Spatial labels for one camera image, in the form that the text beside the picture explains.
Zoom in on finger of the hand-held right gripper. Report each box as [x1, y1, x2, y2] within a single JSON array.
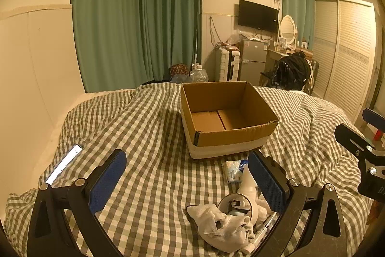
[[362, 108, 385, 129], [334, 123, 380, 163]]

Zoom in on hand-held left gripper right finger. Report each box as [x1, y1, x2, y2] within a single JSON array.
[[248, 151, 348, 257]]

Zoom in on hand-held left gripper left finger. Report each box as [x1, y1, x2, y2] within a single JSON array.
[[27, 149, 127, 257]]

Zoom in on white plastic bottle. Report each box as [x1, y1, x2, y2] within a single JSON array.
[[237, 165, 263, 204]]

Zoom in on white tape roll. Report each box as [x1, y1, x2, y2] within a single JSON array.
[[218, 193, 260, 225]]

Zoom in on blue white tissue packet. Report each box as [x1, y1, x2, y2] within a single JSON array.
[[224, 160, 251, 184]]

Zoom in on white sock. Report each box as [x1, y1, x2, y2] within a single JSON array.
[[186, 204, 251, 252]]

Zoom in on cardboard box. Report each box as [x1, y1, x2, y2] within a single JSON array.
[[180, 81, 280, 160]]

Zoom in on white smartphone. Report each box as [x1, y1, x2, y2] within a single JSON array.
[[45, 144, 83, 185]]

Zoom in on grey checked blanket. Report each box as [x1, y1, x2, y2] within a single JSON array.
[[5, 82, 375, 257]]

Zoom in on white louvred wardrobe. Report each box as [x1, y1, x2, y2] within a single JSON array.
[[311, 0, 379, 125]]

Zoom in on pile of black clothing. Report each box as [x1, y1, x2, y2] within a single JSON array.
[[275, 53, 312, 91]]

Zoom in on white dressing desk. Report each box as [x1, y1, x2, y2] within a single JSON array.
[[266, 48, 302, 68]]

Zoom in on small silver fridge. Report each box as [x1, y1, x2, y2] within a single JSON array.
[[239, 39, 268, 83]]

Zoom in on oval white vanity mirror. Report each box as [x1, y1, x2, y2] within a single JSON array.
[[279, 15, 298, 47]]

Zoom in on white ribbed suitcase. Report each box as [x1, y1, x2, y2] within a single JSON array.
[[216, 47, 241, 82]]

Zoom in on clear water jug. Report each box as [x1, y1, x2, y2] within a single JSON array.
[[189, 63, 209, 84]]

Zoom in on dark patterned bag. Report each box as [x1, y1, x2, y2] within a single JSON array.
[[169, 63, 193, 83]]

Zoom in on narrow green curtain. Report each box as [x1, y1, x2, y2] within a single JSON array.
[[280, 0, 315, 50]]

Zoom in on thin white pole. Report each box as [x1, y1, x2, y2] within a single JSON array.
[[193, 13, 201, 71]]

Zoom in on wide green curtain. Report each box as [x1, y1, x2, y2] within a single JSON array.
[[70, 0, 203, 94]]

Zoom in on black wall television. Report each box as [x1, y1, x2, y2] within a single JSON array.
[[238, 0, 280, 33]]

